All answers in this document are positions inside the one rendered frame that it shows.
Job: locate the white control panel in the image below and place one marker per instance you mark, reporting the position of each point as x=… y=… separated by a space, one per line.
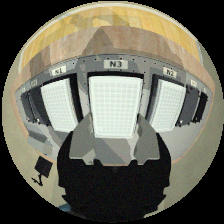
x=40 y=143

